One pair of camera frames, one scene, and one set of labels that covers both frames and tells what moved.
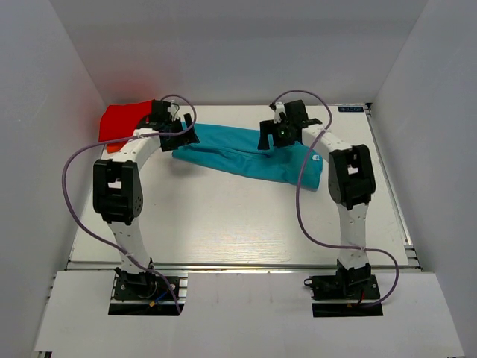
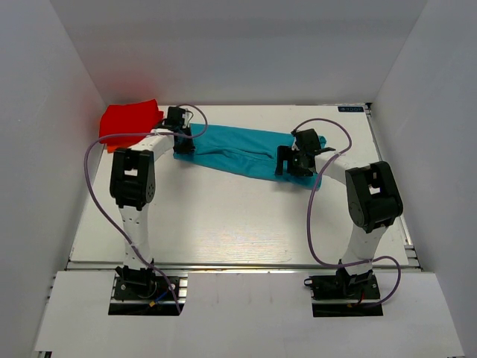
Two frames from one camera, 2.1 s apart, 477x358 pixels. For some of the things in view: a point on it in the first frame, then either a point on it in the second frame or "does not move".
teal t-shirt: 238,149 does not move
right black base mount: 355,283 does not move
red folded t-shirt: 121,121 does not move
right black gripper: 269,127 to 285,154
